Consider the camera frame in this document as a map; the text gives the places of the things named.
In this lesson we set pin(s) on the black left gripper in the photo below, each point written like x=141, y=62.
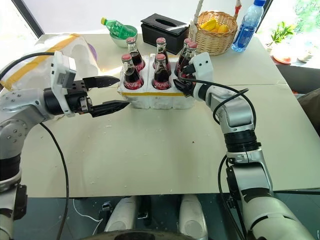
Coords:
x=77, y=90

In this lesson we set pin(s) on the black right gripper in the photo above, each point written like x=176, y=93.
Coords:
x=183, y=87

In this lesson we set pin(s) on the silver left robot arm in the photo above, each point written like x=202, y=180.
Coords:
x=22, y=100

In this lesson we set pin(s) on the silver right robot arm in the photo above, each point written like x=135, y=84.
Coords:
x=237, y=112

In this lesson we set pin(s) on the white foam bottle crate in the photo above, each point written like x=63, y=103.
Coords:
x=160, y=100

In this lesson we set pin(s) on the black tissue box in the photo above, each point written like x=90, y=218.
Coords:
x=160, y=35

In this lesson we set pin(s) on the white foam box yellow tape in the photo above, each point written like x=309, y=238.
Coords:
x=37, y=67

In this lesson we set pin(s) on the woven wicker basket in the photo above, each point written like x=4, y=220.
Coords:
x=217, y=41

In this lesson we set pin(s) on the purple round object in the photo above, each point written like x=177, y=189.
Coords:
x=93, y=51

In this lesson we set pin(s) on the yellow fruit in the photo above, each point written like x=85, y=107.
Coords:
x=211, y=25

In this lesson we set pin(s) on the light green bowl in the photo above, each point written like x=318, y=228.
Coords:
x=122, y=41

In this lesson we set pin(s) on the green plastic soda bottle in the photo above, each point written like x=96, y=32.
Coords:
x=117, y=28

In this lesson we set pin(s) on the blue plastic water bottle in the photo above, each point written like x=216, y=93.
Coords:
x=246, y=31

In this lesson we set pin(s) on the red plate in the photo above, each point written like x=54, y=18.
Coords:
x=282, y=59

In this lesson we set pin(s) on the green potted plant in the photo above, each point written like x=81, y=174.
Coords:
x=282, y=32

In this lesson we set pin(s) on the white rounded robot leg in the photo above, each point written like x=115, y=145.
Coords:
x=122, y=215
x=192, y=217

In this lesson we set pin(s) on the dark brown furniture piece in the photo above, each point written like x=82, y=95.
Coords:
x=311, y=112

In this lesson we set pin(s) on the dark rounded robot body edge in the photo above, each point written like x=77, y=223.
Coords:
x=140, y=236

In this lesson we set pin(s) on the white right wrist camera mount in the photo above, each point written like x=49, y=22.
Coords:
x=203, y=66

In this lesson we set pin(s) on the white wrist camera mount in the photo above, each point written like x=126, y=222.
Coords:
x=203, y=66
x=58, y=65

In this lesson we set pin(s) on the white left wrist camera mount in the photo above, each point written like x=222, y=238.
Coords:
x=58, y=65

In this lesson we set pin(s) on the dark window frame post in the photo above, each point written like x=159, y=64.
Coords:
x=31, y=17

